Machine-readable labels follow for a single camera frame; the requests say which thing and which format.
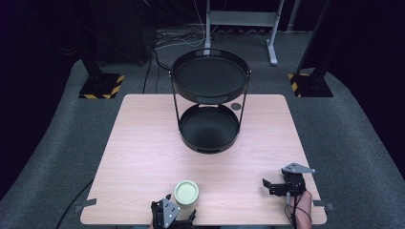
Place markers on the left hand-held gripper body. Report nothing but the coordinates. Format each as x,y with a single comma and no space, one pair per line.
170,211

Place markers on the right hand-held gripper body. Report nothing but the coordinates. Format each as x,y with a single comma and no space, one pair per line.
294,179

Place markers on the pale green lidded cup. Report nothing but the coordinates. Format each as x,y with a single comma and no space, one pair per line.
186,192

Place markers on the black two-tier round rack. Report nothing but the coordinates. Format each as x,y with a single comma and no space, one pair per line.
210,78

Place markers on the person's left hand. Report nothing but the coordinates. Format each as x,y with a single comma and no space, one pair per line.
150,226

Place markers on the person's right hand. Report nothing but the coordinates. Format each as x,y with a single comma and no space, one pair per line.
302,210

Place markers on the round dark table grommet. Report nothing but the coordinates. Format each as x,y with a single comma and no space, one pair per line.
236,106

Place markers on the black stand with striped base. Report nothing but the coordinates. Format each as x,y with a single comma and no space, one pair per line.
310,84
102,84

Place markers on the grey table bracket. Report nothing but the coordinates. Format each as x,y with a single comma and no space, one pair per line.
85,204
324,205

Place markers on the grey metal desk frame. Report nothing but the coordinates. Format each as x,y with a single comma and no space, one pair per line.
242,19

